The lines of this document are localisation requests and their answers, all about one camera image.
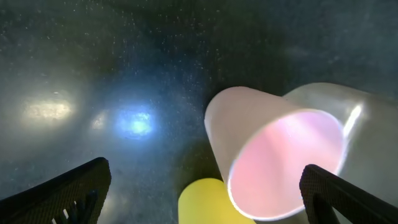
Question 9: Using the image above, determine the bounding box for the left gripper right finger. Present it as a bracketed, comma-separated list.
[298, 164, 398, 224]

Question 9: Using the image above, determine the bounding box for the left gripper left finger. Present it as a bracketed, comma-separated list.
[0, 157, 112, 224]

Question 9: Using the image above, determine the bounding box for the white cup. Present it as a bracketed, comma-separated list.
[254, 82, 398, 224]

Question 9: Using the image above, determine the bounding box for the pink cup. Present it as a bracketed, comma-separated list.
[204, 86, 346, 222]

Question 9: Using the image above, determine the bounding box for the yellow cup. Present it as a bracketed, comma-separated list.
[178, 177, 256, 224]

